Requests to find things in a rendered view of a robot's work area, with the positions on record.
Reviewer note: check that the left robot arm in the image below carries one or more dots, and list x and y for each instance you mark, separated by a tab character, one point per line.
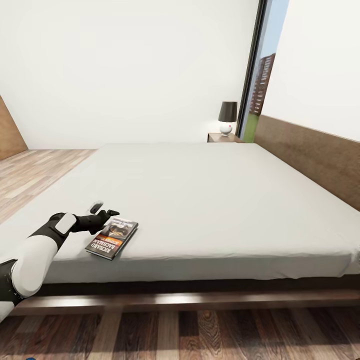
24	268

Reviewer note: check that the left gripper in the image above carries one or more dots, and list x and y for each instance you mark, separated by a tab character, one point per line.
96	222

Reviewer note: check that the hardback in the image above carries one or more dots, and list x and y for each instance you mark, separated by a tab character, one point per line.
112	238

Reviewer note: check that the bed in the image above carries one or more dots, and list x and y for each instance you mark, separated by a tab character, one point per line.
221	226

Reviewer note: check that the table lamp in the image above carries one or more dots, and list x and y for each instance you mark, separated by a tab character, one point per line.
228	114

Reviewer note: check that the fixed window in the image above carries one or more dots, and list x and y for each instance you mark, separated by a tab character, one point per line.
268	27

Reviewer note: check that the sliding door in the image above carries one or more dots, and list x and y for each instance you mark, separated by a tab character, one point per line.
11	140

